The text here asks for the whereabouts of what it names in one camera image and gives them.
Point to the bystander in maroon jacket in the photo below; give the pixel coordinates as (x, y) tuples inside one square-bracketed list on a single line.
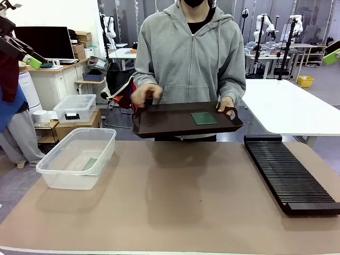
[(10, 106)]

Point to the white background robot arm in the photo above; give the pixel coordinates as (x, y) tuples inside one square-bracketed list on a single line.
[(298, 25), (111, 26), (269, 25)]

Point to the green square PCB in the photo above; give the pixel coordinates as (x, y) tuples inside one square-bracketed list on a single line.
[(204, 118), (91, 164)]

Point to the grey-sleeved right forearm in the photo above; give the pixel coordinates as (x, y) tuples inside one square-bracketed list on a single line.
[(142, 78)]

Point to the white air purifier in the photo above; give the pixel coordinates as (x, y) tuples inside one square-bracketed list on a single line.
[(27, 90)]

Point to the white background desk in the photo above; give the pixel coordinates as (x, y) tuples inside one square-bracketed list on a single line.
[(123, 54)]

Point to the large white table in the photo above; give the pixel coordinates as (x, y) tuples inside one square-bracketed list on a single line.
[(287, 106)]

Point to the stacked cardboard boxes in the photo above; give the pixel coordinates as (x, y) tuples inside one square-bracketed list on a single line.
[(81, 45)]

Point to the green round dish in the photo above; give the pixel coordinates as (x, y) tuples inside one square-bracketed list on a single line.
[(47, 65)]

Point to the yellow plastic bin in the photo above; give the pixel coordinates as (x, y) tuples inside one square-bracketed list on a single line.
[(305, 81)]

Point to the wooden open shelf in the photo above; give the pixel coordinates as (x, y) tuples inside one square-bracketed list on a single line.
[(316, 54)]

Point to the black pole with lamp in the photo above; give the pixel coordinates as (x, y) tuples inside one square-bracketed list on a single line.
[(245, 16)]

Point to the black labelled parts tray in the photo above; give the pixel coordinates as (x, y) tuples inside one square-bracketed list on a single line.
[(97, 63)]

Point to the black stand pole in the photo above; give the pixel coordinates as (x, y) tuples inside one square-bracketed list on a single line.
[(259, 40)]

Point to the black computer monitor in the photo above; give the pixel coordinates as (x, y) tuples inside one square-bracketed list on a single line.
[(50, 42)]

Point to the clear lidded storage box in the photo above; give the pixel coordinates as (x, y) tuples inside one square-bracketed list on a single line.
[(75, 106)]

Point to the dark brown serving tray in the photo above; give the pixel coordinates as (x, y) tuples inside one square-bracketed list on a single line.
[(170, 122)]

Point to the small white cylinder device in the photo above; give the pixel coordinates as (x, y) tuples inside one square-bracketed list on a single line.
[(41, 116)]

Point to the black tripod pole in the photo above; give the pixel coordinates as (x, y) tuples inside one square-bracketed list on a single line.
[(288, 47)]

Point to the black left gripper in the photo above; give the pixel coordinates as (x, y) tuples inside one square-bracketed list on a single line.
[(5, 29)]

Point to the black chair with clothes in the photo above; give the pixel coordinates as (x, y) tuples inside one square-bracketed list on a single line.
[(118, 82)]

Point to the navy blue bin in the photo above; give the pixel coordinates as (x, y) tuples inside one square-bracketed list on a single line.
[(93, 76)]

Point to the small white side table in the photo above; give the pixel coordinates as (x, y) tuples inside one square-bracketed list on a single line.
[(87, 83)]

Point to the clear plastic open box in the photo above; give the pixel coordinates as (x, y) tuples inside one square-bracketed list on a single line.
[(66, 180)]

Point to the large brown cardboard box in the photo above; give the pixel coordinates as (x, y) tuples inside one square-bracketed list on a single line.
[(87, 125)]

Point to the grey-sleeved left forearm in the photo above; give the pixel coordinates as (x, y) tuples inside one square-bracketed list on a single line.
[(231, 87)]

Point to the person's right hand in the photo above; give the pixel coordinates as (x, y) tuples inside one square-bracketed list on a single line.
[(146, 93)]

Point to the black slotted PCB rack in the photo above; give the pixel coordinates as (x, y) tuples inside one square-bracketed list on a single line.
[(292, 175)]

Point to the person's left hand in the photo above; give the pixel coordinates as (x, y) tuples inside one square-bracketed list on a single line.
[(227, 103)]

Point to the white cabinet desk wooden top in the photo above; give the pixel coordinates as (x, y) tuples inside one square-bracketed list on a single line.
[(53, 79)]

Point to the black undershirt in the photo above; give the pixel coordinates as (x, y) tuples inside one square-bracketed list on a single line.
[(197, 26)]

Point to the black face mask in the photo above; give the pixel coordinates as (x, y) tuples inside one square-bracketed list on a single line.
[(194, 2)]

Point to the person in grey hoodie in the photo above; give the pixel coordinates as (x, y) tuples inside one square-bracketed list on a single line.
[(191, 66)]

